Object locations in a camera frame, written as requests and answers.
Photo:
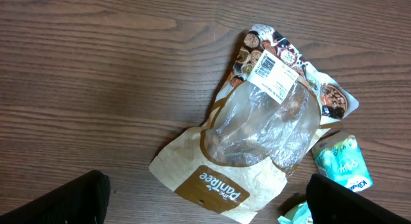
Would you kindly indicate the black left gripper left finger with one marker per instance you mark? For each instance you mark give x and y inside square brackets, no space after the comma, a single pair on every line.
[82,200]

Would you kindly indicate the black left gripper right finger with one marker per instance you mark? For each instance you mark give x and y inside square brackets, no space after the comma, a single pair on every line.
[331,203]

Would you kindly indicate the large teal wipes pack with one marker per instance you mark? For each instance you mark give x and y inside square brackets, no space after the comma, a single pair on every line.
[300,214]

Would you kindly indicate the teal tissue pack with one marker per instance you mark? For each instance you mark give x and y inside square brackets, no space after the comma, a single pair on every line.
[339,157]

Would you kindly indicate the beige brown bread bag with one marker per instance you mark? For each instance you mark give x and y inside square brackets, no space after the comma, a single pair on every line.
[273,108]

